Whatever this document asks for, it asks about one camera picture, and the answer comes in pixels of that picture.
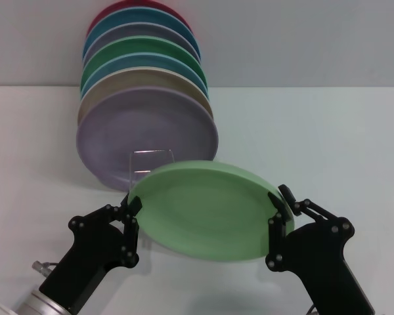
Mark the light blue plate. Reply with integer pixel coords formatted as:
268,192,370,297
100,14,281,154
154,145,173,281
79,52,210,99

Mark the teal blue plate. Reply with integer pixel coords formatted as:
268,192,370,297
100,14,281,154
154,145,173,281
83,8,202,62

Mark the silver cable connector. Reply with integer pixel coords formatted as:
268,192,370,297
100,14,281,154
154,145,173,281
32,260,58,275

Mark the lavender plate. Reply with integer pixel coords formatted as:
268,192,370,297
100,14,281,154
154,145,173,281
76,85,219,193

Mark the light green plate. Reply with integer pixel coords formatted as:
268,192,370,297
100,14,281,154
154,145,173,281
131,159,296,263

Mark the dark green plate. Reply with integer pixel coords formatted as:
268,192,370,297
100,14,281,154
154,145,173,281
79,36,207,88

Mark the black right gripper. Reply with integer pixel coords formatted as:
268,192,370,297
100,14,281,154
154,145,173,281
264,184,374,315

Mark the beige plate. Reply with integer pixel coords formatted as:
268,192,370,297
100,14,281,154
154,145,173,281
77,66,214,127

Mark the red plate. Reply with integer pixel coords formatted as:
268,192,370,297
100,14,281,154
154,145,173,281
86,0,193,39

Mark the metal wire plate rack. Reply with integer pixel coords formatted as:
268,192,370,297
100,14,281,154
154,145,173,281
128,149,177,194

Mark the grey purple plate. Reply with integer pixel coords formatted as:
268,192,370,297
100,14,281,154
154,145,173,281
81,22,201,63

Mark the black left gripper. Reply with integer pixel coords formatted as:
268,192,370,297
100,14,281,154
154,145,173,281
39,194,143,305

